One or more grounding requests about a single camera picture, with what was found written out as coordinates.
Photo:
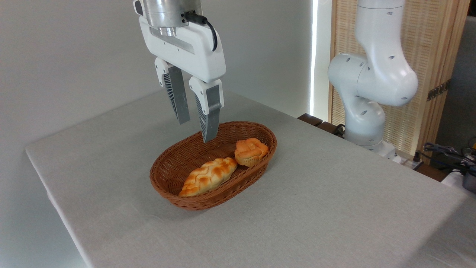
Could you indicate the brown wicker basket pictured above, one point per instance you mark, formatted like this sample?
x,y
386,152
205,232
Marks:
x,y
174,160

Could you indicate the grey tablecloth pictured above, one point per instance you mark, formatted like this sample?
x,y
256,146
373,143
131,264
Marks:
x,y
334,208

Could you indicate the long braided bread loaf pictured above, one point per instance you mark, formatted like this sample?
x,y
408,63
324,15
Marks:
x,y
208,176

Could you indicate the round bread bun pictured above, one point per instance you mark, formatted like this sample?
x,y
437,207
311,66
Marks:
x,y
251,150

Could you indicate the grey metal box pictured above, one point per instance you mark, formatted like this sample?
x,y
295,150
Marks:
x,y
470,182

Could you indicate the wooden slatted folding screen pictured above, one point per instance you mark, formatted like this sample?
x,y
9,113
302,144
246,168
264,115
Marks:
x,y
427,37

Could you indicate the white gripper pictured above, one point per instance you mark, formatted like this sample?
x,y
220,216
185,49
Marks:
x,y
193,52

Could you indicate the black screen hinge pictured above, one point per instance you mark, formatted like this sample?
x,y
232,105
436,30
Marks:
x,y
438,90

